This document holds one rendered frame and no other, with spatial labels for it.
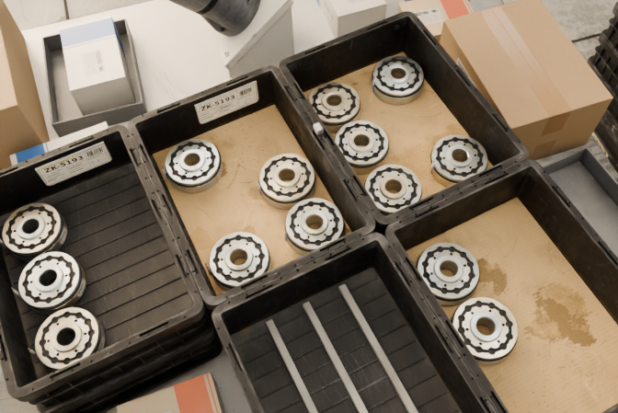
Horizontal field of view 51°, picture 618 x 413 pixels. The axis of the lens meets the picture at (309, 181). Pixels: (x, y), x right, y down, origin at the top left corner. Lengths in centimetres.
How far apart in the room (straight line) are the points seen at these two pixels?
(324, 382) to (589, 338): 43
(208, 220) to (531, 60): 72
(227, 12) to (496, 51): 56
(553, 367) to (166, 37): 113
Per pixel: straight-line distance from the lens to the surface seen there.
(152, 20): 172
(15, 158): 144
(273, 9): 139
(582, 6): 288
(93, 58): 154
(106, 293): 118
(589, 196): 144
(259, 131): 128
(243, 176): 123
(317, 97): 129
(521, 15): 149
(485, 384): 99
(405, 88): 131
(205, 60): 160
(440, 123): 130
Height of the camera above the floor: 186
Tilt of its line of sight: 58 degrees down
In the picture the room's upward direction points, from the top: 3 degrees counter-clockwise
